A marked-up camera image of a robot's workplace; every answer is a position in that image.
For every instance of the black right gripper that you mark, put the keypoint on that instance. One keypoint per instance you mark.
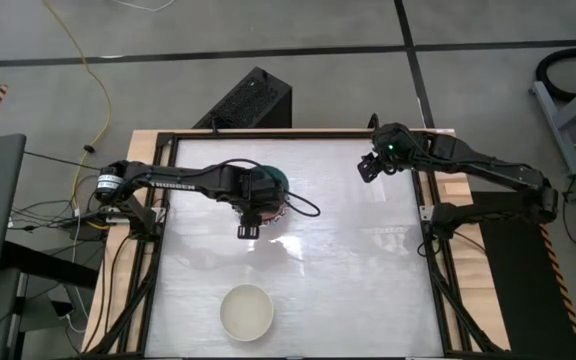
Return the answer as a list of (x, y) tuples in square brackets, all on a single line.
[(393, 142)]

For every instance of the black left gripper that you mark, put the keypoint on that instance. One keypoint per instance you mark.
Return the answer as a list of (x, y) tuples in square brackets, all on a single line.
[(258, 195)]

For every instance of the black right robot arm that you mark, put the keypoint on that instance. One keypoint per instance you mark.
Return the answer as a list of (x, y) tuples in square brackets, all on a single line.
[(493, 167)]

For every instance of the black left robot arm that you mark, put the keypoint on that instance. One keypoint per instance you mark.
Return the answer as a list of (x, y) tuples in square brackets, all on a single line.
[(178, 181)]

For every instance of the black computer tower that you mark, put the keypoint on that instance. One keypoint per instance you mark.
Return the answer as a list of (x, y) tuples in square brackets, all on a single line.
[(253, 100)]

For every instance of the cream bowl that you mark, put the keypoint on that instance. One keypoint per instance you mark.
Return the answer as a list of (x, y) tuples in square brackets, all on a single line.
[(246, 312)]

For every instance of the grey metal stand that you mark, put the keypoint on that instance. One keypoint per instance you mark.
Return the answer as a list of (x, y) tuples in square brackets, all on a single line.
[(558, 130)]

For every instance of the large hazard-striped black mat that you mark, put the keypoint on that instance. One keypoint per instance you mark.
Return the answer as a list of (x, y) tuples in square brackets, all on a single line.
[(518, 280)]

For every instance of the black aluminium table frame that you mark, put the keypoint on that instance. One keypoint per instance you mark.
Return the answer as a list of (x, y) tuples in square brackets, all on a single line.
[(293, 135)]

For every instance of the grey frame bracket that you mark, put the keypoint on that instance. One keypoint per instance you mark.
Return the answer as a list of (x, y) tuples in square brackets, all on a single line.
[(427, 211)]

